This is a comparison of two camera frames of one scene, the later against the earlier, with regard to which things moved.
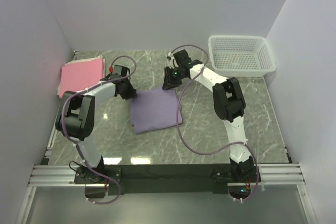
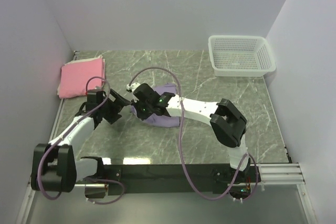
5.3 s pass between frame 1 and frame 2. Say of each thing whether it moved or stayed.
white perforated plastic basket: stayed
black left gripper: moved
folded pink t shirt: stayed
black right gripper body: moved
